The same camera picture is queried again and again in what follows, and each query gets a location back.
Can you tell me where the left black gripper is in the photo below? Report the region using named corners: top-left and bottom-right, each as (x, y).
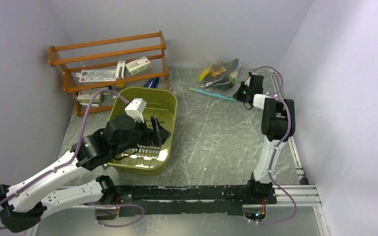
top-left (113, 114), bottom-right (171, 156)

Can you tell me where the clear zip top bag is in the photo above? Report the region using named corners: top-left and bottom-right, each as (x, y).
top-left (189, 58), bottom-right (243, 102)

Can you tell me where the olive green plastic bin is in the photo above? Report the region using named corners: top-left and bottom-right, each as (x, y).
top-left (107, 87), bottom-right (178, 176)

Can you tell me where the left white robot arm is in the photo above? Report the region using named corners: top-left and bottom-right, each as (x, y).
top-left (0, 114), bottom-right (172, 233)

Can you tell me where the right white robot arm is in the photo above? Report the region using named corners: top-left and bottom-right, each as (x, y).
top-left (233, 72), bottom-right (295, 204)

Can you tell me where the blue stapler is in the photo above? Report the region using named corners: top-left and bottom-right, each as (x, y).
top-left (144, 77), bottom-right (159, 89)

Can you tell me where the white green box on shelf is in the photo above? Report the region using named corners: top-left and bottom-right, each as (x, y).
top-left (125, 56), bottom-right (151, 76)

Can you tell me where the clear blister pack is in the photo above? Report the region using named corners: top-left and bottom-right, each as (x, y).
top-left (76, 69), bottom-right (116, 83)

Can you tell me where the small white upright box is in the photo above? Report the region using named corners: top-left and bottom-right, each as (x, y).
top-left (115, 60), bottom-right (126, 79)

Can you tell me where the white box lower shelf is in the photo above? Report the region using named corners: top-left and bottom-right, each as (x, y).
top-left (76, 90), bottom-right (102, 103)

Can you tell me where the orange wooden shelf rack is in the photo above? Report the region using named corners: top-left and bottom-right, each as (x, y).
top-left (48, 31), bottom-right (171, 116)

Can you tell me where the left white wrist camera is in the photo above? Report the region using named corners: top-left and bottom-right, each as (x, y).
top-left (125, 98), bottom-right (147, 123)

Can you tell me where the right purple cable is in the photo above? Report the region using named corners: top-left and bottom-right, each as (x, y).
top-left (248, 66), bottom-right (298, 225)

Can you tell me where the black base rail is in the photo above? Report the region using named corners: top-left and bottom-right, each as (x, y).
top-left (98, 185), bottom-right (277, 217)

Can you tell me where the aluminium frame rail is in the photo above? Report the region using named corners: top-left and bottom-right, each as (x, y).
top-left (269, 69), bottom-right (322, 207)

